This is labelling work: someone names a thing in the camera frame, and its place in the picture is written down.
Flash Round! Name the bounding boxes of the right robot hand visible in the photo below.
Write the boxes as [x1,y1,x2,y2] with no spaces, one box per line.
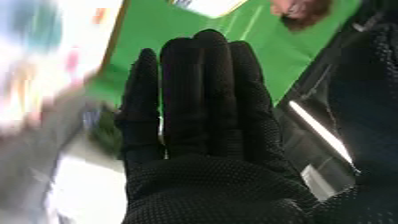
[114,28,398,224]

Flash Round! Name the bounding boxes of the person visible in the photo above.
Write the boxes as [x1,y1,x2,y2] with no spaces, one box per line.
[269,0,335,32]

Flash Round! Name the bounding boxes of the white sheet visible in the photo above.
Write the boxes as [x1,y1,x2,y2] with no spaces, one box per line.
[0,0,125,134]

